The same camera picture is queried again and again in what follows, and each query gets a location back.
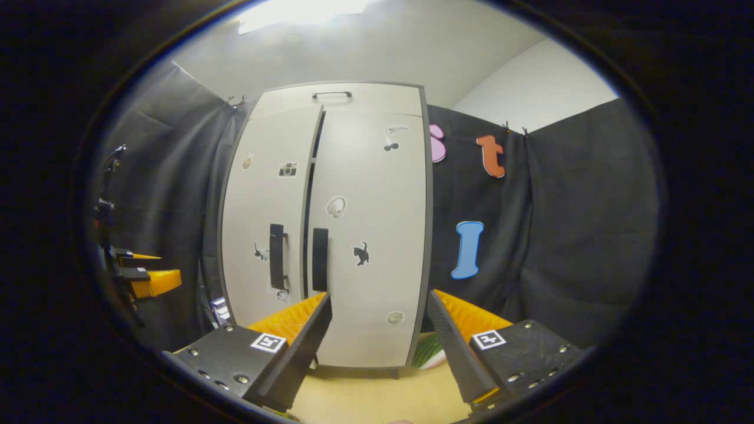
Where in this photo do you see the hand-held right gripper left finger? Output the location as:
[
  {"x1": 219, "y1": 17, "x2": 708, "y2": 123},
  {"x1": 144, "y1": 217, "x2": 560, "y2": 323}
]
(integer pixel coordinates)
[{"x1": 162, "y1": 293, "x2": 333, "y2": 414}]

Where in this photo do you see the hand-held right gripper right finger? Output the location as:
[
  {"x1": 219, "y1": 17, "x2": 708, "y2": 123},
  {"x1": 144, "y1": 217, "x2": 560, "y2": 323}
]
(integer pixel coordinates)
[{"x1": 427, "y1": 290, "x2": 590, "y2": 411}]

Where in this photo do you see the white door black bar handle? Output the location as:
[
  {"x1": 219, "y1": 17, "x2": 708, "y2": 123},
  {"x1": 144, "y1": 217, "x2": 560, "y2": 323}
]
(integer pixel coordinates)
[{"x1": 219, "y1": 106, "x2": 323, "y2": 327}]

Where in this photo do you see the white cabinet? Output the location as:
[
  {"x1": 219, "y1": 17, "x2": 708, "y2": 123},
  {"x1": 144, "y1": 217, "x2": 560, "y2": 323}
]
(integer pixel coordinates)
[{"x1": 217, "y1": 81, "x2": 434, "y2": 377}]

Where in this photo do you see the watermelon slice toy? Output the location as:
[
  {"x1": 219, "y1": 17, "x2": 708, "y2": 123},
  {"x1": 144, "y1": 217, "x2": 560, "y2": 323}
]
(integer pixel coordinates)
[{"x1": 411, "y1": 333, "x2": 445, "y2": 370}]

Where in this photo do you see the black backdrop cloth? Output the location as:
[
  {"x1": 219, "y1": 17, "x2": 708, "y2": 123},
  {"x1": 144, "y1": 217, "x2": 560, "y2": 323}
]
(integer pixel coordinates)
[{"x1": 88, "y1": 59, "x2": 660, "y2": 354}]

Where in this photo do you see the ceiling light panel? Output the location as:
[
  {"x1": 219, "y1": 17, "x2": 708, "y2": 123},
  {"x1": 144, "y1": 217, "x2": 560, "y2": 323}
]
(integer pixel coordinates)
[{"x1": 237, "y1": 0, "x2": 378, "y2": 35}]

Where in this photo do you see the black cable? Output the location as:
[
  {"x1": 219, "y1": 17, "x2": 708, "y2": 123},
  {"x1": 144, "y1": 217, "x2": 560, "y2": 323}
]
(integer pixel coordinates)
[{"x1": 197, "y1": 259, "x2": 217, "y2": 330}]

